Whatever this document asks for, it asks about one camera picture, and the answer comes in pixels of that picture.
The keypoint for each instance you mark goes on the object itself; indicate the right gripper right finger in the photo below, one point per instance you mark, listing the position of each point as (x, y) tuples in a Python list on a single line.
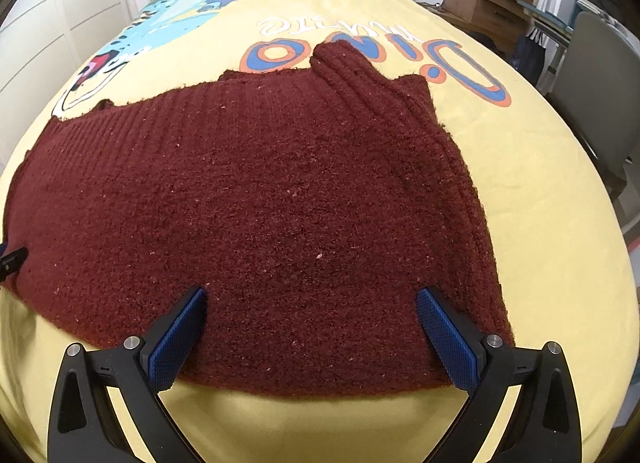
[(544, 424)]

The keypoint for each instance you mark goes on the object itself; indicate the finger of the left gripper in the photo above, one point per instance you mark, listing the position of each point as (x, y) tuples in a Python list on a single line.
[(12, 263)]

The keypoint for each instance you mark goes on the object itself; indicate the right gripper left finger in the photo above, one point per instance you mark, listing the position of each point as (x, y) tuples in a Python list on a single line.
[(83, 426)]

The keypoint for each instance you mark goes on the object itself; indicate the dark red knit sweater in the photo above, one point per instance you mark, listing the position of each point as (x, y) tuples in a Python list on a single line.
[(311, 204)]

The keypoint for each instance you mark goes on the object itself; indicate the yellow dinosaur print bedspread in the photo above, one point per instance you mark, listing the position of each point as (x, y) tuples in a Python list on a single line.
[(561, 260)]

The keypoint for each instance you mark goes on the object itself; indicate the white wardrobe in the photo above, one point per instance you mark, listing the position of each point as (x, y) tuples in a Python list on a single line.
[(43, 42)]

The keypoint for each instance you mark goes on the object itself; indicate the grey green chair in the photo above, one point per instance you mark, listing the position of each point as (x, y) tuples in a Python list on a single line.
[(596, 92)]

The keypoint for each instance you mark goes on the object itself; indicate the dark hanging tote bag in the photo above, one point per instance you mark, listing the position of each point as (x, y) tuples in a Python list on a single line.
[(528, 58)]

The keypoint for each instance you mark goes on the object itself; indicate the wooden drawer cabinet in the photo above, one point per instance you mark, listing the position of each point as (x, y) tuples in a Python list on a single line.
[(502, 20)]

